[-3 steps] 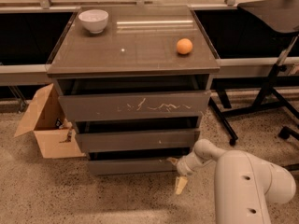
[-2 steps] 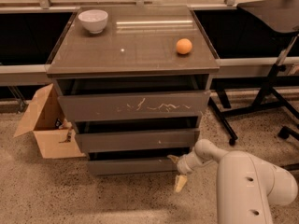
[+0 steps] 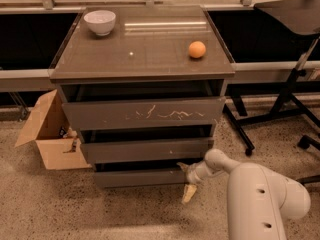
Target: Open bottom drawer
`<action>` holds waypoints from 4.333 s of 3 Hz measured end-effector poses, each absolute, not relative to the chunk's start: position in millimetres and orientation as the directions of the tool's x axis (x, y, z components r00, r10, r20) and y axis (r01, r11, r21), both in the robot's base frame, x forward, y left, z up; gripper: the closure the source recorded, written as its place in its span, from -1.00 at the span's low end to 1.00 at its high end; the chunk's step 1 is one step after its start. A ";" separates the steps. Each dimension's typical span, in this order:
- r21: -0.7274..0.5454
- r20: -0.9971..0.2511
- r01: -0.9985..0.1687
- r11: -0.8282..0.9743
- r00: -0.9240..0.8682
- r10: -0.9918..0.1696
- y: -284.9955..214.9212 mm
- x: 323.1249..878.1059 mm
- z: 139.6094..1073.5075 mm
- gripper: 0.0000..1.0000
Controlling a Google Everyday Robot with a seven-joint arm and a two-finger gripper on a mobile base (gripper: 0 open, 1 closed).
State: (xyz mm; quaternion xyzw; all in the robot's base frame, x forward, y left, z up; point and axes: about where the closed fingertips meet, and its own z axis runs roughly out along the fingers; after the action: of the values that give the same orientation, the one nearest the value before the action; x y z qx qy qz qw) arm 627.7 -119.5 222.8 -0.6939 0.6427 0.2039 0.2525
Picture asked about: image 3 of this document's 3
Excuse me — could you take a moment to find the black rolling side table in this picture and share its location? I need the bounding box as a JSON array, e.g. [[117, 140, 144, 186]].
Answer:
[[223, 0, 320, 156]]

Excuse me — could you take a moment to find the metal window ledge rail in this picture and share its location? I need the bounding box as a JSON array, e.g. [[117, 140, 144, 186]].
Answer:
[[0, 61, 320, 93]]

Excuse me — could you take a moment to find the grey top drawer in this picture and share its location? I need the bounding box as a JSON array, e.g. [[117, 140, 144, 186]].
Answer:
[[61, 80, 225, 130]]

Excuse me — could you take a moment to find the black office chair base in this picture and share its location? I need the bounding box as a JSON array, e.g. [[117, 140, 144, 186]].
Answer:
[[298, 135, 320, 185]]

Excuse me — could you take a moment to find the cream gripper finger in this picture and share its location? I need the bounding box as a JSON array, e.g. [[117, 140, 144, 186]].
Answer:
[[177, 162, 189, 174], [181, 184, 197, 204]]

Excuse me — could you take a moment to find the open cardboard box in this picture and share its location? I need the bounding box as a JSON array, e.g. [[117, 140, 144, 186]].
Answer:
[[15, 90, 91, 170]]

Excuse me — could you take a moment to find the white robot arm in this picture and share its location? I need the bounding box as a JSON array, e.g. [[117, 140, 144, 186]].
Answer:
[[178, 149, 311, 240]]

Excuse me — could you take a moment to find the orange fruit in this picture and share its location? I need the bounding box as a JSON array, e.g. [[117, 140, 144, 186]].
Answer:
[[188, 41, 206, 59]]

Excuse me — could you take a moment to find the white ceramic bowl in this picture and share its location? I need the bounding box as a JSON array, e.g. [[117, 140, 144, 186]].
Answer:
[[84, 10, 116, 36]]

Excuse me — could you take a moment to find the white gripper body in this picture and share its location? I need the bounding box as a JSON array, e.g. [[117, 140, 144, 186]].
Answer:
[[186, 161, 213, 184]]

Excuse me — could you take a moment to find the grey middle drawer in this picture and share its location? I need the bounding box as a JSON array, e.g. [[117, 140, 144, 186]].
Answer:
[[81, 125, 214, 164]]

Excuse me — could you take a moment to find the grey drawer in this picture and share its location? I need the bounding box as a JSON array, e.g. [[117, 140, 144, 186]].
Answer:
[[81, 125, 214, 164], [93, 158, 201, 188], [61, 80, 225, 130]]

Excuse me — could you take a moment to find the grey drawer cabinet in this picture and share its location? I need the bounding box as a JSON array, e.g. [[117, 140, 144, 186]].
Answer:
[[48, 5, 236, 189]]

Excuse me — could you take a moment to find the grey bottom drawer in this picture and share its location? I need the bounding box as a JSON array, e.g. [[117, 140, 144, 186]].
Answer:
[[93, 158, 201, 188]]

